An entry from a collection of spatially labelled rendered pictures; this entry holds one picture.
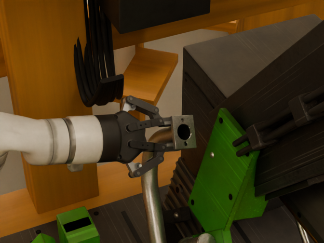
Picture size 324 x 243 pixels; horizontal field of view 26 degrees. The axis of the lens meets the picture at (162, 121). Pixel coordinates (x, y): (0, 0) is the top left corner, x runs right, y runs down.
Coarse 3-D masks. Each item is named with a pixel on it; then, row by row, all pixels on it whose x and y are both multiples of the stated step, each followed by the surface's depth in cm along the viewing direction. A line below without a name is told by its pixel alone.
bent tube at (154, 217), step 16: (176, 128) 113; (192, 128) 115; (176, 144) 113; (192, 144) 114; (144, 160) 124; (144, 176) 125; (144, 192) 125; (160, 208) 124; (160, 224) 123; (160, 240) 123
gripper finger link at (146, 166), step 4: (160, 156) 113; (148, 160) 114; (152, 160) 112; (156, 160) 113; (160, 160) 113; (144, 164) 112; (148, 164) 112; (152, 164) 112; (156, 164) 113; (140, 168) 111; (144, 168) 112; (148, 168) 112; (136, 172) 111; (140, 172) 111; (144, 172) 111; (136, 176) 111
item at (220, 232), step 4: (204, 232) 120; (208, 232) 119; (212, 232) 118; (216, 232) 117; (220, 232) 116; (224, 232) 115; (228, 232) 116; (192, 236) 124; (196, 236) 123; (216, 236) 117; (220, 236) 116; (224, 236) 115; (228, 236) 116; (216, 240) 117; (220, 240) 116; (224, 240) 115; (228, 240) 115
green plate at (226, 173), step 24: (216, 120) 115; (216, 144) 116; (240, 144) 110; (216, 168) 116; (240, 168) 110; (192, 192) 124; (216, 192) 117; (240, 192) 111; (216, 216) 117; (240, 216) 117
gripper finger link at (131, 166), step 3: (132, 162) 111; (138, 162) 112; (126, 165) 112; (129, 165) 111; (132, 165) 111; (135, 165) 112; (138, 165) 111; (141, 165) 111; (129, 168) 111; (132, 168) 111; (135, 168) 112; (129, 171) 112; (132, 171) 111; (132, 174) 111
